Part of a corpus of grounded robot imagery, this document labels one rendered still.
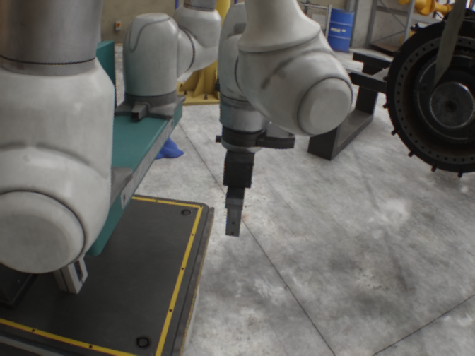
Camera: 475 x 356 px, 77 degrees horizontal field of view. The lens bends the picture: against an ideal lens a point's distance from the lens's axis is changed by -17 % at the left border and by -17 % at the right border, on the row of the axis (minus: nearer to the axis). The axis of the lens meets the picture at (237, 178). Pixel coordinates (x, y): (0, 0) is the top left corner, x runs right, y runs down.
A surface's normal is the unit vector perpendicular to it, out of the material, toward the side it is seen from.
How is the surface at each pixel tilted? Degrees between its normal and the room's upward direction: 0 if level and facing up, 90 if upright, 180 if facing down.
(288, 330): 0
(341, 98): 101
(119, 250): 0
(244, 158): 0
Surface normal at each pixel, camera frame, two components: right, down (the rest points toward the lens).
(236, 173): -0.09, 0.51
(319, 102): 0.41, 0.63
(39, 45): 0.29, 0.51
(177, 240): 0.07, -0.85
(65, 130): 0.68, 0.20
